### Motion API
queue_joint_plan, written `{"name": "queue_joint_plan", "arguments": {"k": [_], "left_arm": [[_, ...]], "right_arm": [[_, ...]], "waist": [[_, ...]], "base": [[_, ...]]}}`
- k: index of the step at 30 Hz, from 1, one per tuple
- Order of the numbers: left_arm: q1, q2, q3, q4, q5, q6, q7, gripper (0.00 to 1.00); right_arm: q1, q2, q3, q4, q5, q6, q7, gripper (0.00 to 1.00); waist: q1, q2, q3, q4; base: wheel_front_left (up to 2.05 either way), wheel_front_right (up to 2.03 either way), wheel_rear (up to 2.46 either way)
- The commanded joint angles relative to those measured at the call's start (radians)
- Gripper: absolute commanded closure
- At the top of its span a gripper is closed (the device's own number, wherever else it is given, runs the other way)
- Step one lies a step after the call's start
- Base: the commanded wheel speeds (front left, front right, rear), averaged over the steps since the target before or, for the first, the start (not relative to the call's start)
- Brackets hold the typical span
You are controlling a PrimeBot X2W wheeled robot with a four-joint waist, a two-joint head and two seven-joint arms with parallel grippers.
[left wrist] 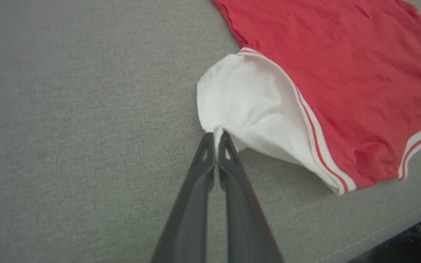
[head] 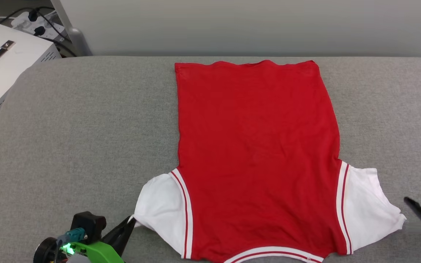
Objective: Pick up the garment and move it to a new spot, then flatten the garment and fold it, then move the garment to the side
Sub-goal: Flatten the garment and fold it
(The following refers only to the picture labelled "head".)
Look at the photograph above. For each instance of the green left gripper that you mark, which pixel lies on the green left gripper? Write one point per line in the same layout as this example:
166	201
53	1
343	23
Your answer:
97	254

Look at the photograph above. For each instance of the red white sleeved T-shirt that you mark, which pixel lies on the red white sleeved T-shirt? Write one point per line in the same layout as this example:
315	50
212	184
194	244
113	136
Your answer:
258	146

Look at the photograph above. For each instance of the white metal equipment case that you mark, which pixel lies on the white metal equipment case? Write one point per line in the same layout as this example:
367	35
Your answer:
16	62

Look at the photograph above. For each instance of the grey metal table leg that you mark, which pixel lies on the grey metal table leg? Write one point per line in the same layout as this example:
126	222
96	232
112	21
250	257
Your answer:
73	36

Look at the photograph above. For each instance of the black power plug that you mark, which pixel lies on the black power plug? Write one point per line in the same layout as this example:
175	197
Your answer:
39	31
32	15

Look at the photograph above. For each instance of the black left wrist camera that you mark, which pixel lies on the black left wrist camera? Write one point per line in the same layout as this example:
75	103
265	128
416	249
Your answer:
88	224

